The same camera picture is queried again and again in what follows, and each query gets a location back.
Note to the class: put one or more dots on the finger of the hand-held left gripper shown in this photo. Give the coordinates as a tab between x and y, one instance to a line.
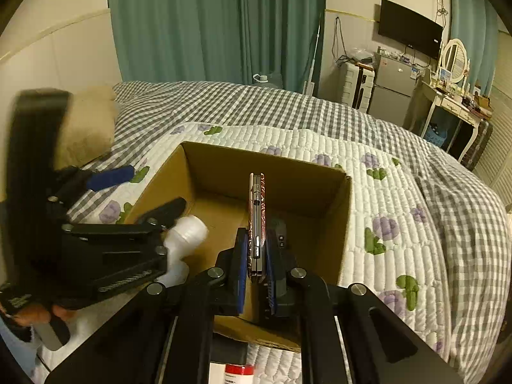
132	252
110	179

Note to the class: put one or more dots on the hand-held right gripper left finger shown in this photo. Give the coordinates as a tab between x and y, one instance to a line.
241	276

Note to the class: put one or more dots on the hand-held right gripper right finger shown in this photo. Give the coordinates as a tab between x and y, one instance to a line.
271	280

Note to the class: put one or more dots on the red patterned case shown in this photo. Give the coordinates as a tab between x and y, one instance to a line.
256	224

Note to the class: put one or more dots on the white plastic bottle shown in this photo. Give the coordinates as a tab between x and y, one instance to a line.
186	234

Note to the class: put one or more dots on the brown cardboard box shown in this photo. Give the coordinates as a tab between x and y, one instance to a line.
208	184

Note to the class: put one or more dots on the person's left hand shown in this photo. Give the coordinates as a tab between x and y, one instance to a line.
44	314

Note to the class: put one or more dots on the small black device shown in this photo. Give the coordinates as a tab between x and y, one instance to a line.
280	234

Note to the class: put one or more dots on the beige pillow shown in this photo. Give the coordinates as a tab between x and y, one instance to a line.
86	128

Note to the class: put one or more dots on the red-capped white bottle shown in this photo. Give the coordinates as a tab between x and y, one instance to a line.
239	374

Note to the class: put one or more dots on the white floral quilt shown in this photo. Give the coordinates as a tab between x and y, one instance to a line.
384	224

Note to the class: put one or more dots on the grey checked blanket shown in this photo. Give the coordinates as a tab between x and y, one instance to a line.
320	112

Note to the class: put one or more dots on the wide green curtain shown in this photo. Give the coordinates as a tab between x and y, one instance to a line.
192	24

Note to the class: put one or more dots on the white ribbed suitcase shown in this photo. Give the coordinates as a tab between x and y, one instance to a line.
354	86

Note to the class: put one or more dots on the white mop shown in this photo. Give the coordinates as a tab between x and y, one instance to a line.
313	64

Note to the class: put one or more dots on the blue plastic stool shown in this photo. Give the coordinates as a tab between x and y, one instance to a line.
436	134

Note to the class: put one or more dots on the silver fridge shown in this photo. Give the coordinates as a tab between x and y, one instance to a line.
394	88

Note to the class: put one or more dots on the white dressing table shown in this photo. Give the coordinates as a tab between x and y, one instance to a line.
448	106

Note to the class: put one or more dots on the white louvered door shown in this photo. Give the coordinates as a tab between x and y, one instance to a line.
498	140

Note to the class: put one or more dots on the black flat television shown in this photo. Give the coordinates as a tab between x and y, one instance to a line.
410	28

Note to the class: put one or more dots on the oval white mirror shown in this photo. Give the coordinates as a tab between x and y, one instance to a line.
455	58

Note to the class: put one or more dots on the narrow green curtain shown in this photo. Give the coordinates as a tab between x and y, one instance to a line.
468	12

